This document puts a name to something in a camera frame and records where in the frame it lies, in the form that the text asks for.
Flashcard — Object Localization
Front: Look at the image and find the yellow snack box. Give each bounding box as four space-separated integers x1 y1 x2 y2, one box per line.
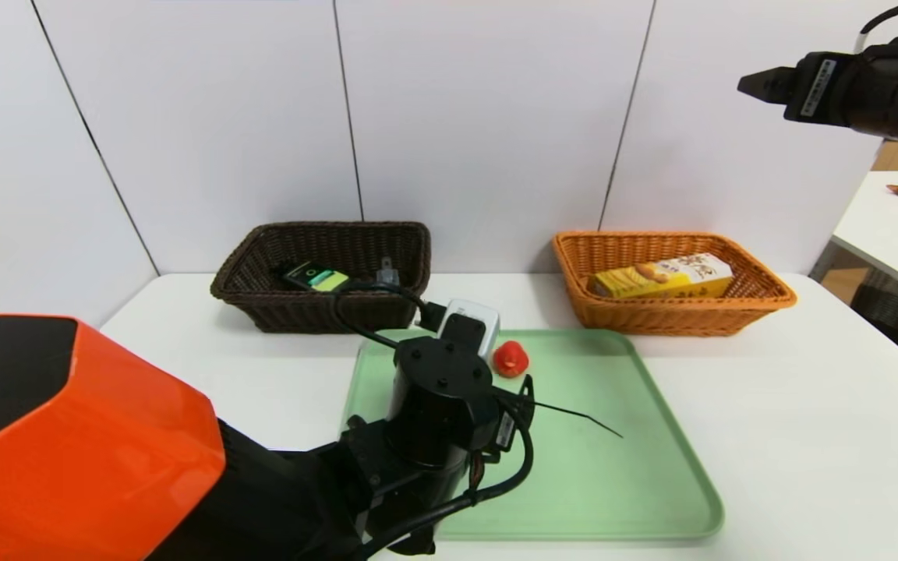
587 253 734 301

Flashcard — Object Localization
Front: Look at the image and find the black facial cleanser bottle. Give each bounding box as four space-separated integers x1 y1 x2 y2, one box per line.
284 261 352 294

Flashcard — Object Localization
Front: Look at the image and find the dark brown wicker basket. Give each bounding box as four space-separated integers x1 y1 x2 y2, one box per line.
211 222 433 334

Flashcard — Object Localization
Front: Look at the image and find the red rubber duck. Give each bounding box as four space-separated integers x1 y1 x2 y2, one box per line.
493 340 531 380

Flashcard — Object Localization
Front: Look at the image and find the black cable tie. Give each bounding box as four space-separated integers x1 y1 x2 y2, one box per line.
531 397 624 439

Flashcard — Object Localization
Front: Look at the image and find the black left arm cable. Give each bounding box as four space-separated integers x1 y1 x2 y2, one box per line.
332 280 537 561

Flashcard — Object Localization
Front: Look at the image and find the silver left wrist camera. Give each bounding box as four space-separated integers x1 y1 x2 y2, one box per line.
445 298 501 359

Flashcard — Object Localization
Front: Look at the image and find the orange wicker basket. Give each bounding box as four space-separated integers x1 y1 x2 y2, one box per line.
551 231 797 337

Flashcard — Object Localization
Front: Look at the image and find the light green plastic tray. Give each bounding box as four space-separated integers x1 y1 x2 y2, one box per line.
340 329 725 542

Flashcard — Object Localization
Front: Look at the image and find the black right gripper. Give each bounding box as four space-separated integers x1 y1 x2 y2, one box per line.
737 51 898 143

